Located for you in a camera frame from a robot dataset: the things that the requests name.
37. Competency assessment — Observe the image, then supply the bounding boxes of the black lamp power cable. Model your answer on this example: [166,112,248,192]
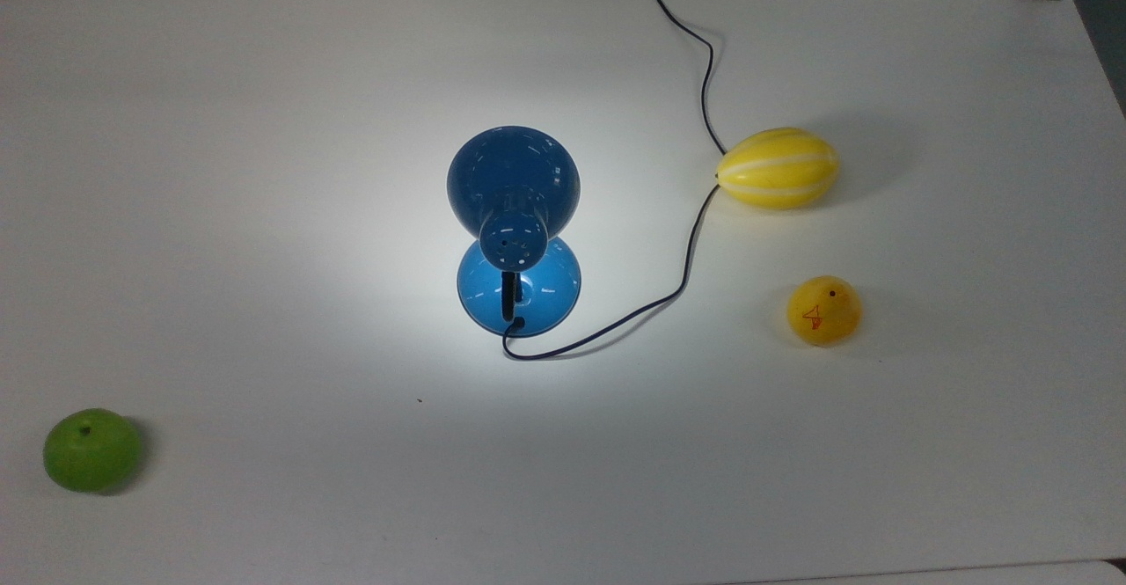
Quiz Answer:
[502,0,728,362]

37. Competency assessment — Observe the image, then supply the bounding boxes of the yellow white-striped melon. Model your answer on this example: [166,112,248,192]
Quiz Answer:
[716,127,840,211]

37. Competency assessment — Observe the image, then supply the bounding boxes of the yellow orange round fruit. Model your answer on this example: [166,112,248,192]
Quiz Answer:
[786,275,864,347]

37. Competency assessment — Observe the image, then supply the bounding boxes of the green apple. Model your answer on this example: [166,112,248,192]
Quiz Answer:
[42,407,143,494]

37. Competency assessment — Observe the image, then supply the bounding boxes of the blue desk lamp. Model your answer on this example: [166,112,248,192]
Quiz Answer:
[446,125,582,338]

